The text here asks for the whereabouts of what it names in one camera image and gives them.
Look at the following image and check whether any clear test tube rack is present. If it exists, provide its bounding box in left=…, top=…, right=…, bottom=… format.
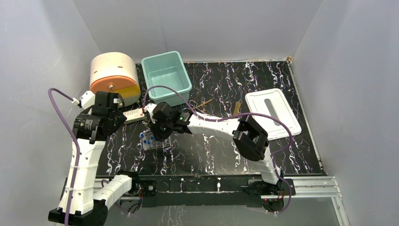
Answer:
left=141, top=131, right=171, bottom=151

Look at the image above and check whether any teal plastic bin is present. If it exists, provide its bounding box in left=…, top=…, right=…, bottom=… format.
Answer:
left=141, top=51, right=192, bottom=106

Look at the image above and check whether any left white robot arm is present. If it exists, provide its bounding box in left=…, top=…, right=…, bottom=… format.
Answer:
left=48, top=88, right=143, bottom=226

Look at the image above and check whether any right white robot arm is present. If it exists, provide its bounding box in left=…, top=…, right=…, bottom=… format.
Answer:
left=144, top=102, right=284, bottom=195

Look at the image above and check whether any small white red box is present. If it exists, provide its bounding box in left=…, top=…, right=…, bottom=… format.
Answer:
left=123, top=108, right=145, bottom=124

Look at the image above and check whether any white orange yellow cylinder device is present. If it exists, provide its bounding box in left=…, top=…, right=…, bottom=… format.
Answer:
left=89, top=52, right=141, bottom=106

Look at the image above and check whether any tan rubber band loop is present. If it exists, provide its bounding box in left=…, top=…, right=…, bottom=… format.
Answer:
left=189, top=98, right=213, bottom=109

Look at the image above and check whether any white plastic bin lid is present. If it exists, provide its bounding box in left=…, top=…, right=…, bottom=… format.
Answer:
left=245, top=88, right=302, bottom=140

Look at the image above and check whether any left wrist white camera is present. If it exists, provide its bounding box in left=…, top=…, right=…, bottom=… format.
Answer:
left=71, top=90, right=96, bottom=110

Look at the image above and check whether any wrist white camera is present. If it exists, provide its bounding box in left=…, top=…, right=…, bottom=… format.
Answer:
left=71, top=90, right=96, bottom=110
left=144, top=103, right=157, bottom=123

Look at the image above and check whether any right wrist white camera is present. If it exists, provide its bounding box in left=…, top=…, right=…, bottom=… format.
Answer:
left=144, top=103, right=157, bottom=123

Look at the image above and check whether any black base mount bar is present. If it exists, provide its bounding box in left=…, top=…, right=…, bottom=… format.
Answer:
left=133, top=174, right=296, bottom=209

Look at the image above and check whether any aluminium frame rail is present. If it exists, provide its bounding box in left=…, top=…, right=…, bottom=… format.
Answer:
left=93, top=177, right=341, bottom=201

